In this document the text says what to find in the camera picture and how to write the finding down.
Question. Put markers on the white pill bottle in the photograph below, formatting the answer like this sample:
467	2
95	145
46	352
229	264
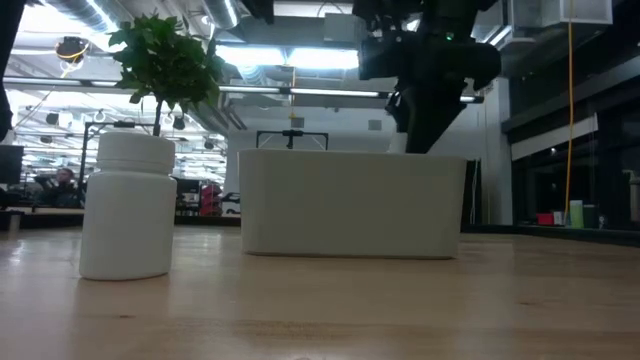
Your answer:
127	220

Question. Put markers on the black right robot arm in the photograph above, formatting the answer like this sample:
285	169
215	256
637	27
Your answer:
440	55

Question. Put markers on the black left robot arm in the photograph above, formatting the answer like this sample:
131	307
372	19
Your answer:
7	55

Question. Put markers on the white rectangular basket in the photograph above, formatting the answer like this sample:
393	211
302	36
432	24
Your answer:
350	205

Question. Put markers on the red container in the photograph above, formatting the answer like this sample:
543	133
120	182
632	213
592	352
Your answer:
545	219

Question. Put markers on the grey ceiling ventilation box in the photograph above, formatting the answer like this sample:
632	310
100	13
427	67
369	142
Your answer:
560	12

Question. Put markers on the green container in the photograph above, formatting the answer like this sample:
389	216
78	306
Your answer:
576	214

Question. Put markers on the red storage rack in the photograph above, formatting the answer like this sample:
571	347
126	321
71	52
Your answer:
211	199

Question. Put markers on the green leafy plant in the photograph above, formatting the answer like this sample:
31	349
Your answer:
167	62

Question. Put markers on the person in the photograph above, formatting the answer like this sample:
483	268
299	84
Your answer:
62	189

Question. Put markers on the black monitor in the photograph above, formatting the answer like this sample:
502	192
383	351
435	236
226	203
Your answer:
10	164

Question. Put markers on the black metal frame rig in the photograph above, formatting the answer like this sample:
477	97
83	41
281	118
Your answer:
292	134

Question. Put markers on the black ceiling dome camera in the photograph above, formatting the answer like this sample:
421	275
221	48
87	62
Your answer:
71	48

